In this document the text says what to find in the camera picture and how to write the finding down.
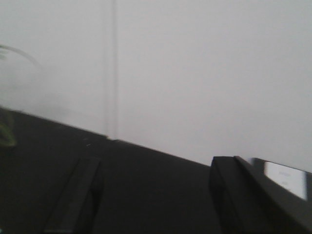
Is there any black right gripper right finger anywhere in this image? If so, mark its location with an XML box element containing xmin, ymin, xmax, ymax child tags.
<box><xmin>210</xmin><ymin>156</ymin><xmax>312</xmax><ymax>234</ymax></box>

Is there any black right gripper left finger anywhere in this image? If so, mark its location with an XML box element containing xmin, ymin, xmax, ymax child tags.
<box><xmin>43</xmin><ymin>157</ymin><xmax>104</xmax><ymax>234</ymax></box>

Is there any green spider plant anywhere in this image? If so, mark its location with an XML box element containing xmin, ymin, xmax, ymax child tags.
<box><xmin>0</xmin><ymin>44</ymin><xmax>42</xmax><ymax>148</ymax></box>

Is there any white wall cable duct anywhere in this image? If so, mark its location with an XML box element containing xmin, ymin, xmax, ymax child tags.
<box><xmin>104</xmin><ymin>0</ymin><xmax>118</xmax><ymax>139</ymax></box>

